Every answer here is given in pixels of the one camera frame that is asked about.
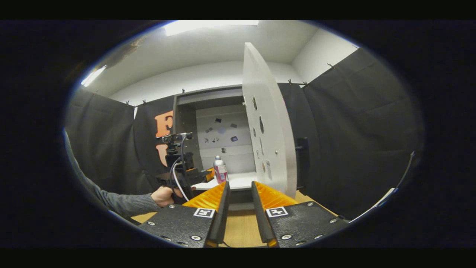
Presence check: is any grey cabinet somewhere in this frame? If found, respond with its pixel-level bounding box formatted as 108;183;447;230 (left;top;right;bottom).
172;84;298;214

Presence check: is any long ceiling light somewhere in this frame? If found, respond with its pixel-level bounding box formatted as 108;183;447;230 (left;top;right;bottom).
164;20;260;36

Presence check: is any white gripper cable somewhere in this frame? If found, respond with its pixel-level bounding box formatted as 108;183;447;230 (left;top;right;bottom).
172;158;191;202

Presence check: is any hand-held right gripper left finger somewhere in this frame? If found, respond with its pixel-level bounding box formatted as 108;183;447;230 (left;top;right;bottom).
139;181;231;248

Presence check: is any white cabinet door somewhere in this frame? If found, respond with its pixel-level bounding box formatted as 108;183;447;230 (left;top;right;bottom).
242;42;298;198

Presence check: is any white cabinet shelf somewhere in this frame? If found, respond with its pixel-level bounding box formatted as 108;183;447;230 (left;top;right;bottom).
193;171;259;191

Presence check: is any black door handle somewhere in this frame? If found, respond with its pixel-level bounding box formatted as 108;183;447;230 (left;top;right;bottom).
296;137;310;190

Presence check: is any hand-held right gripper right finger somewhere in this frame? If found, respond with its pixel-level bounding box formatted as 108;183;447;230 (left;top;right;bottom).
252;181;350;248

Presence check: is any small ceiling light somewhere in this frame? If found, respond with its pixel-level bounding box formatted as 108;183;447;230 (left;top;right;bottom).
81;65;107;87

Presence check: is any silver bottle with pink label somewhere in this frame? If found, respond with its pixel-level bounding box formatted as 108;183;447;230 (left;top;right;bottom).
213;155;228;184

